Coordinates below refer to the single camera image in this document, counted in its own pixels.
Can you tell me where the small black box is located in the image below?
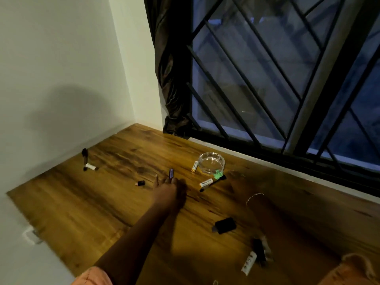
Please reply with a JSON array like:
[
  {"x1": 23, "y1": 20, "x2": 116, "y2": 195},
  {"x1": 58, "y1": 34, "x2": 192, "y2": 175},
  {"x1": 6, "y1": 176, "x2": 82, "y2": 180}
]
[{"x1": 212, "y1": 217, "x2": 237, "y2": 235}]

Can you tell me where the orange shirt sleeve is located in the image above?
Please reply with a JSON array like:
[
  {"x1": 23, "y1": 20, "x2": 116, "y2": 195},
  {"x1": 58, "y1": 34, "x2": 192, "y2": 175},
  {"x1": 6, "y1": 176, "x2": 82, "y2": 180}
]
[{"x1": 71, "y1": 266, "x2": 114, "y2": 285}]

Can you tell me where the dark brown curtain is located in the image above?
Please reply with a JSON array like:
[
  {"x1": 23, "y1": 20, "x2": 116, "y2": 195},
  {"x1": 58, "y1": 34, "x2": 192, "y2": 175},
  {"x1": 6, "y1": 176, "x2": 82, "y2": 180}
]
[{"x1": 143, "y1": 0, "x2": 194, "y2": 137}]

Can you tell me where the person's left forearm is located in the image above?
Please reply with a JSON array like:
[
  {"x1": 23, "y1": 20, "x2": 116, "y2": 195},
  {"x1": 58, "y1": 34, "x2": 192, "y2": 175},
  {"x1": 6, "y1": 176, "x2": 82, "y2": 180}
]
[{"x1": 94, "y1": 202, "x2": 182, "y2": 285}]

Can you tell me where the person's right hand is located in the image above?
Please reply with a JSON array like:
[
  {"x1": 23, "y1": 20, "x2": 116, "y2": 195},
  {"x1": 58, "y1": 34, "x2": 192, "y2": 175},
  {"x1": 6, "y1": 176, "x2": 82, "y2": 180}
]
[{"x1": 227, "y1": 171, "x2": 263, "y2": 204}]

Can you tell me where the silver bracelet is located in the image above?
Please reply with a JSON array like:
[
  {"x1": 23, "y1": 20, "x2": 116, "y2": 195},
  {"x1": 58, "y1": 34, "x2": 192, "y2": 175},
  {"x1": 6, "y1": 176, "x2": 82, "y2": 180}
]
[{"x1": 245, "y1": 192, "x2": 265, "y2": 206}]

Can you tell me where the white battery black print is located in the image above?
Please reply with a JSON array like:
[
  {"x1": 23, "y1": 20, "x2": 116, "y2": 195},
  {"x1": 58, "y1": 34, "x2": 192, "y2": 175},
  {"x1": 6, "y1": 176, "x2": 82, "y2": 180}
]
[{"x1": 241, "y1": 251, "x2": 258, "y2": 276}]

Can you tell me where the person's right forearm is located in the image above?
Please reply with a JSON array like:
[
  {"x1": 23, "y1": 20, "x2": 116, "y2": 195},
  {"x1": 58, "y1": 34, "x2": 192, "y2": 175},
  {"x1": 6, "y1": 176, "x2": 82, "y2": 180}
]
[{"x1": 248, "y1": 195, "x2": 345, "y2": 285}]

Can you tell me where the white wall bracket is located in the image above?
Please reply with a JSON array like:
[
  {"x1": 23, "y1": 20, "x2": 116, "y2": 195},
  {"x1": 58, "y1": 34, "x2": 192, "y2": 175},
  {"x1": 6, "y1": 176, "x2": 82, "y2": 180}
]
[{"x1": 22, "y1": 225, "x2": 43, "y2": 246}]

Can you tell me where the person's left hand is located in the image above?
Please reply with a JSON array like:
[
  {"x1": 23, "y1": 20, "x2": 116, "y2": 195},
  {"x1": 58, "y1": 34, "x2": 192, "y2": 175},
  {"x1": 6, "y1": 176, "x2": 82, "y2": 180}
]
[{"x1": 151, "y1": 174, "x2": 188, "y2": 213}]

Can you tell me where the window frame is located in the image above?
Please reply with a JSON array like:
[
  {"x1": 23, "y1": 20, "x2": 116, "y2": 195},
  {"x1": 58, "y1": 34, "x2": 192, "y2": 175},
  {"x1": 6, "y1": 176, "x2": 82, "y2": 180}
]
[{"x1": 187, "y1": 0, "x2": 380, "y2": 198}]

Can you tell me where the black metal window grille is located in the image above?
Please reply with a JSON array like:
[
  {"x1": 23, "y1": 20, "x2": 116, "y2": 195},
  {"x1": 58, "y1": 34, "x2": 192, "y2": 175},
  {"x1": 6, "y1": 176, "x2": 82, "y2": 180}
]
[{"x1": 185, "y1": 0, "x2": 380, "y2": 172}]

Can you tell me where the clear glass ashtray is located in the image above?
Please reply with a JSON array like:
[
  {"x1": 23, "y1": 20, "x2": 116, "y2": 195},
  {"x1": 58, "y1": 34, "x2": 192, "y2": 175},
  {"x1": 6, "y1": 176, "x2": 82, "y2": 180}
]
[{"x1": 197, "y1": 152, "x2": 225, "y2": 175}]

